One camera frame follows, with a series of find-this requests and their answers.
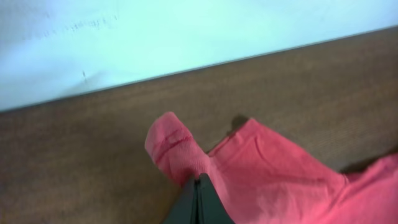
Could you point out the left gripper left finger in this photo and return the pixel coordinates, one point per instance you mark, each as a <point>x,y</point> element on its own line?
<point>185,208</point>

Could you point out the orange t-shirt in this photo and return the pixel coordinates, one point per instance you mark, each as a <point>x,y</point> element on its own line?
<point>262,177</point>

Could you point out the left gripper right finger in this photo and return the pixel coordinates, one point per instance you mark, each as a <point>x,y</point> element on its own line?
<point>210,209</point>

